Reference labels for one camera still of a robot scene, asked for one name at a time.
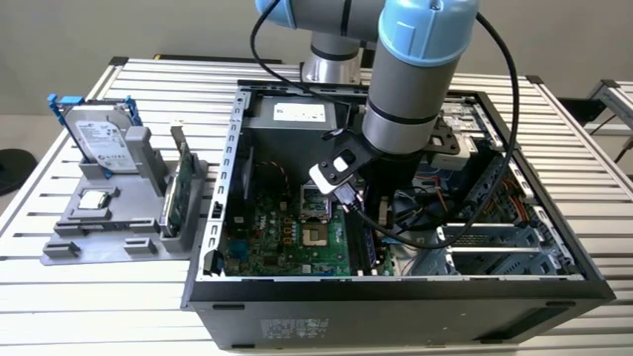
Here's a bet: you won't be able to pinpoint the black cable bundle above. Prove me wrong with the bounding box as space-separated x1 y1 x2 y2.
394 188 475 242

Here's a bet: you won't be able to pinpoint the black RAM slot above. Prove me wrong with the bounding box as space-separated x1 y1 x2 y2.
350 213 366 277
345 213 359 277

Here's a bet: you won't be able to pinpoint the aluminium side table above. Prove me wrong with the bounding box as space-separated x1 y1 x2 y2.
582 79 633 136

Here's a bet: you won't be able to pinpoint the green motherboard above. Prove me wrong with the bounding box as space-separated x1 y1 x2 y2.
221 181 399 277

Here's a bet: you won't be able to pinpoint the green graphics card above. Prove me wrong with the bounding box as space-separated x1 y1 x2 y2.
158 119 198 240

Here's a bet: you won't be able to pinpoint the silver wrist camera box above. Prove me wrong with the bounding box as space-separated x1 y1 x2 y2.
427 150 470 171

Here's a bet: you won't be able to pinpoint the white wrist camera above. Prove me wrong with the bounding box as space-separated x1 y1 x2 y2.
309 155 358 195

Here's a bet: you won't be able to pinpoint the black PC case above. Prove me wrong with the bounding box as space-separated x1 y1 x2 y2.
178 78 616 352

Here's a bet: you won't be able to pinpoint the thick black camera cable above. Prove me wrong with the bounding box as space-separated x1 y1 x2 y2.
339 13 519 249

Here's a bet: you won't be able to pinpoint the silver CPU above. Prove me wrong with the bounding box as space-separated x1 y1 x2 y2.
78 191 110 211

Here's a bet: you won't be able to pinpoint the metal socket cover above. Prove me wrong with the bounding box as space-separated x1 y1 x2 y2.
299 183 331 222

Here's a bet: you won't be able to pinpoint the orange power wires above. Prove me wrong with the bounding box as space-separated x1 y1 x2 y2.
480 177 532 227

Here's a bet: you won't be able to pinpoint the twisted red black wire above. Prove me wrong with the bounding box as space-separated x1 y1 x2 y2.
253 160 293 197

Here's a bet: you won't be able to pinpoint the black round floor object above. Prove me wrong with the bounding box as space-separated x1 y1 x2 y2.
0 148 39 197

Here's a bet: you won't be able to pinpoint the CPU socket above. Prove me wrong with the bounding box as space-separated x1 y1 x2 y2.
301 221 330 248

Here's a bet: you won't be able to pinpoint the metal disk bay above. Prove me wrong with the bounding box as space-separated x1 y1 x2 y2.
434 221 562 276

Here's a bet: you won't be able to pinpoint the metal drive cage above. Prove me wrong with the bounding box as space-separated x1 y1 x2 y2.
439 96 495 186

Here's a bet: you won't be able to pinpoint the grey part rack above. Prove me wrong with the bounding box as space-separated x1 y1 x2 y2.
39 125 211 267

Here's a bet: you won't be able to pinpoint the grey power supply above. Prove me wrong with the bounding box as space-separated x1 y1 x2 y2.
241 95 347 186

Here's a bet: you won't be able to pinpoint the thin black cable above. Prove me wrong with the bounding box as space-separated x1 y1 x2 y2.
250 0 370 111

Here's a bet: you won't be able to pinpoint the hard disk in blue carrier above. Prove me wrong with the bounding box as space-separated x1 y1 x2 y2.
47 94 143 175

